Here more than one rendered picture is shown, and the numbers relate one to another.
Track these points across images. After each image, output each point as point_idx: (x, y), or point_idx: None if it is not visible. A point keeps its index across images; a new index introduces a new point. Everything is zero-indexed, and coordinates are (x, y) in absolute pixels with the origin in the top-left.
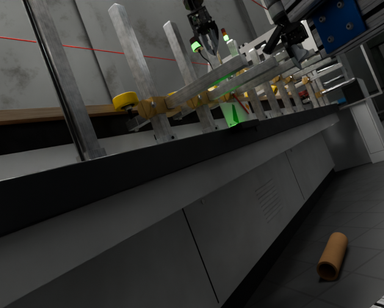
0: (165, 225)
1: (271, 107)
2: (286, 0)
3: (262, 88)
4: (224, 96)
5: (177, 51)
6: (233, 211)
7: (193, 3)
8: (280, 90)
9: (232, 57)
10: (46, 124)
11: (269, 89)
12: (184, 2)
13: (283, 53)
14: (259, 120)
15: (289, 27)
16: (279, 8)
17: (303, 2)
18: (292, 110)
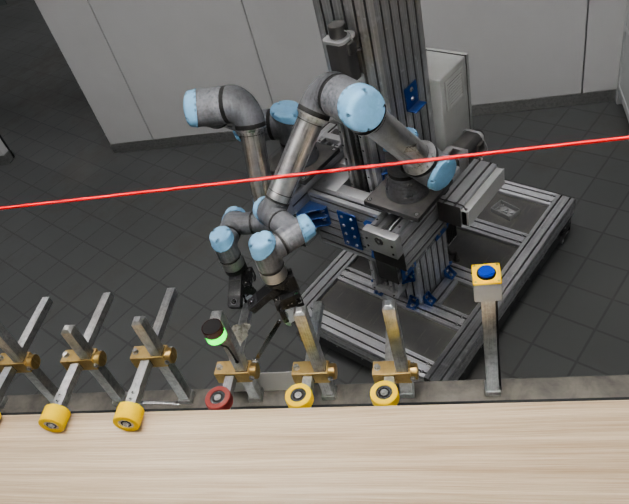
0: None
1: (117, 393)
2: (407, 261)
3: (3, 396)
4: (258, 373)
5: (314, 334)
6: None
7: (295, 280)
8: (40, 377)
9: (151, 339)
10: None
11: (107, 370)
12: (284, 281)
13: (169, 307)
14: (192, 398)
15: (243, 274)
16: (243, 259)
17: (413, 260)
18: None
